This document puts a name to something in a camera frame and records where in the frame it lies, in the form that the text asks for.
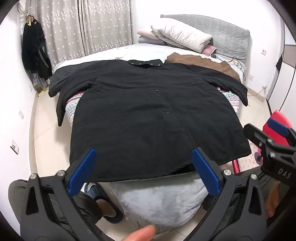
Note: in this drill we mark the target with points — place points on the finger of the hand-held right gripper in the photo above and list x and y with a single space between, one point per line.
253 133
278 126

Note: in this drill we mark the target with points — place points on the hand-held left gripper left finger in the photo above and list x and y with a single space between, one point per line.
82 171

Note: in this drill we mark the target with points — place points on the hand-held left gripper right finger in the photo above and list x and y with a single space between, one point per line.
205 171

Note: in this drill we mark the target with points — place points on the black quilted coat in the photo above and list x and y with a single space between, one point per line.
150 115

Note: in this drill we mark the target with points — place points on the hanging black clothes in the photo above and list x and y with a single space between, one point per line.
34 51

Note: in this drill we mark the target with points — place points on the wooden clothes hanger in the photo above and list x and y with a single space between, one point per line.
29 19

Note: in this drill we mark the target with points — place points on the person's right hand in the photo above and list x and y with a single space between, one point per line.
272 199

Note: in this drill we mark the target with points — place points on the person's left hand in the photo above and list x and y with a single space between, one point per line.
141 234

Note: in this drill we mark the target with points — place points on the red plastic stool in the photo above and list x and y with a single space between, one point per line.
268 126

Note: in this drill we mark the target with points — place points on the dark slipper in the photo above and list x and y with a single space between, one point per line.
108 208

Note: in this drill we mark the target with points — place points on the wardrobe with mirror door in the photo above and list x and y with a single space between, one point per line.
286 81

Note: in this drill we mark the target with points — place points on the bed with grey sheet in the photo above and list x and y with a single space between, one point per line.
161 204

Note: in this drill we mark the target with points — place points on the pink cloth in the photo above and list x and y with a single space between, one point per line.
209 49

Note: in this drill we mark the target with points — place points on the grey padded headboard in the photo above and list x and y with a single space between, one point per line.
226 30

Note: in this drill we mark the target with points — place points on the white pillow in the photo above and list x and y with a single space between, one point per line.
180 34

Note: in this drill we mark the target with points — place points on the grey star-print curtain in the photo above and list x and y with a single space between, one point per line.
92 27

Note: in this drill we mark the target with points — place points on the beige pillow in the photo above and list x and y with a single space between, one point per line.
146 33

